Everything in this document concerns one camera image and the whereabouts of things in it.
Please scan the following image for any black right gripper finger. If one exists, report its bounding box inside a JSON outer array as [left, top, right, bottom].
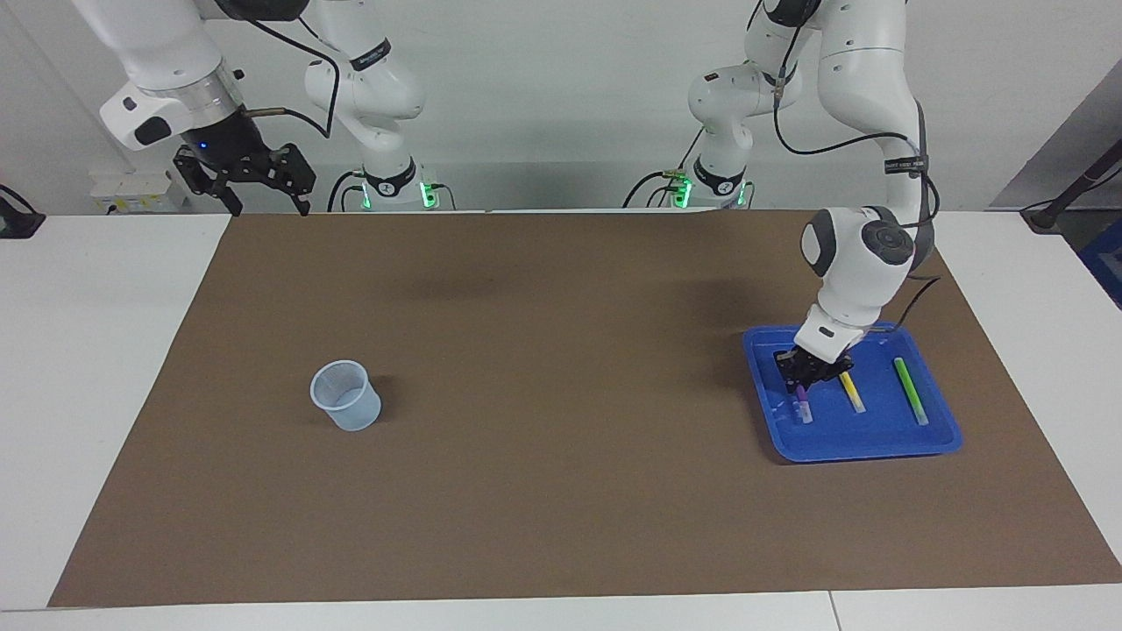
[[252, 144, 317, 217], [173, 146, 244, 217]]

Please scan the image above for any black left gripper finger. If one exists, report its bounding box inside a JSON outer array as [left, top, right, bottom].
[[798, 368, 844, 404], [773, 351, 809, 397]]

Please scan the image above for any green pen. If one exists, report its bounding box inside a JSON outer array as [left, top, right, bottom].
[[892, 357, 931, 428]]

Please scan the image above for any blue plastic tray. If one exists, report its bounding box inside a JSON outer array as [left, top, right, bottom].
[[742, 322, 964, 464]]

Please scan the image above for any white power strip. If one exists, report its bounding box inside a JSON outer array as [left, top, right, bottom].
[[89, 170, 188, 215]]

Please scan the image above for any black table clamp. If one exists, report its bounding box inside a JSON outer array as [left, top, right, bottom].
[[0, 185, 46, 239]]

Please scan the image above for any clear plastic cup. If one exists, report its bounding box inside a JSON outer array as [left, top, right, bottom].
[[309, 359, 383, 432]]

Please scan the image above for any brown table mat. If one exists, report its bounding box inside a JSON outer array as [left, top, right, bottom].
[[48, 209, 1122, 608]]

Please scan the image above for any blue box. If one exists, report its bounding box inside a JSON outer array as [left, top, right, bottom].
[[1076, 219, 1122, 309]]

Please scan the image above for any black stand pole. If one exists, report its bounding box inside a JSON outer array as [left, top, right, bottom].
[[1020, 138, 1122, 234]]

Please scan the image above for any black base cable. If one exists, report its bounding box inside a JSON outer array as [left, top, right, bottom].
[[623, 123, 707, 209], [328, 170, 366, 213]]

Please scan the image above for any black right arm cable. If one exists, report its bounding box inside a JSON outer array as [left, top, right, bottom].
[[230, 16, 343, 141]]

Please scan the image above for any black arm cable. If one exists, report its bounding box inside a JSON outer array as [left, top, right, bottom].
[[745, 0, 942, 330], [230, 16, 343, 141]]

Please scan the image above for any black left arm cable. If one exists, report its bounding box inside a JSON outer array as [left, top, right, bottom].
[[745, 0, 942, 330]]

